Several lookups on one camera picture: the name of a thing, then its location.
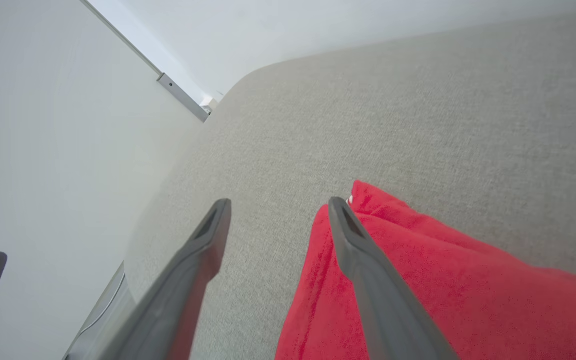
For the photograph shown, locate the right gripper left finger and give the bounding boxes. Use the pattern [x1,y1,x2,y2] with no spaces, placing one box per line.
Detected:
[97,198,232,360]

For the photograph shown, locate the red bulls jersey white sleeves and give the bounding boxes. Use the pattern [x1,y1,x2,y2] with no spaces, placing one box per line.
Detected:
[275,180,576,360]

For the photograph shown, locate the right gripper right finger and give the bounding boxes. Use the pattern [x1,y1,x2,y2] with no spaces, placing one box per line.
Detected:
[327,196,460,360]

